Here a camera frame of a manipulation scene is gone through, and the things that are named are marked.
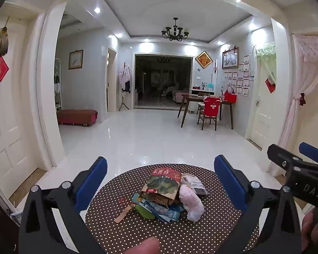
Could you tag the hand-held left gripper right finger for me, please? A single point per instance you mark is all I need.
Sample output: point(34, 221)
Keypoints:
point(229, 180)

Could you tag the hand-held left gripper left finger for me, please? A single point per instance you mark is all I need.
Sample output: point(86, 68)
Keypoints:
point(91, 182)

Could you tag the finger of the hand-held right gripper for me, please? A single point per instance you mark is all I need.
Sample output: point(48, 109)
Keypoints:
point(278, 153)
point(311, 150)

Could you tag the grey courier bag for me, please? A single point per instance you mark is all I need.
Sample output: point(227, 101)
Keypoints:
point(197, 185)

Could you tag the green wrapper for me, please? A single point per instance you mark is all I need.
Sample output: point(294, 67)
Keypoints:
point(144, 211)

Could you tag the brown printed paper bag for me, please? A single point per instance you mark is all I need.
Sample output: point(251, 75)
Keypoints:
point(163, 185)

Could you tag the blue white plastic packet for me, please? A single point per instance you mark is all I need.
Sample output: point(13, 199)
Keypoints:
point(164, 211)

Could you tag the person's right hand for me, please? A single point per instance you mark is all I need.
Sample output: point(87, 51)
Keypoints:
point(308, 225)

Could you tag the person's left hand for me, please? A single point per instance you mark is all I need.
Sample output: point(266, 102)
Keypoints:
point(141, 246)

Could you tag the dark red curtain tie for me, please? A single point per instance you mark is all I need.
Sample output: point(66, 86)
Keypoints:
point(303, 99)

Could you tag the pink curtain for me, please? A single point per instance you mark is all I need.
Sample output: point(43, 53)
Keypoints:
point(307, 84)

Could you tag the red bench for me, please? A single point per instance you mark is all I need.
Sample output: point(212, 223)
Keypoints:
point(76, 116)

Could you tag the red door ornament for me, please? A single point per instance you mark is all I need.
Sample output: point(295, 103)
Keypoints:
point(270, 84)

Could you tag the chair with red cover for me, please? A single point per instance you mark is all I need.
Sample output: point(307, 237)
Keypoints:
point(210, 108)

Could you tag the red bag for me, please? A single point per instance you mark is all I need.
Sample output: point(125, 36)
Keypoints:
point(230, 95)

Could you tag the brown polka-dot tablecloth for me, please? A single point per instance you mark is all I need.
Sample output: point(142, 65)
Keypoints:
point(175, 232)

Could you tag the wooden tripod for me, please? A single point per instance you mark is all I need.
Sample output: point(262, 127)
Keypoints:
point(124, 102)

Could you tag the wooden dining table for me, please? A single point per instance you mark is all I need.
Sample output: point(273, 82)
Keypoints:
point(190, 98)

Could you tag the teal box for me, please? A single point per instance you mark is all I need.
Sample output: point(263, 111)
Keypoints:
point(209, 86)

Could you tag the white panel door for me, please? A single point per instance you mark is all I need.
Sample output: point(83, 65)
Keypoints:
point(5, 127)

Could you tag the white coat rack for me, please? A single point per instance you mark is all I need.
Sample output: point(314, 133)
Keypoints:
point(57, 84)

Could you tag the green curtain valance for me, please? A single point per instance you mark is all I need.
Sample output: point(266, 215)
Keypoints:
point(265, 50)

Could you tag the framed flower picture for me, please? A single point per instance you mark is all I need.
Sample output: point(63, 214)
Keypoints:
point(230, 58)

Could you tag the hanging pale jacket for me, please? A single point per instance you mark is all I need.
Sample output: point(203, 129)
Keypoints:
point(126, 75)

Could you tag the dark glass doorway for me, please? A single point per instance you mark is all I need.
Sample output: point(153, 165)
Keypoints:
point(163, 80)

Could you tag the framed bird picture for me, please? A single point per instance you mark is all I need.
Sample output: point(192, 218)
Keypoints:
point(76, 59)

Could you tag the black chandelier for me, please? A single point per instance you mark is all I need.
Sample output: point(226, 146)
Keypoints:
point(175, 33)

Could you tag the wall of paper certificates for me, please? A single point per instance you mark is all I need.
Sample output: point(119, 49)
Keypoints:
point(241, 76)

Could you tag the gold diamond wall decoration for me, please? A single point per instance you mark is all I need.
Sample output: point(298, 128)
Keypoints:
point(204, 60)

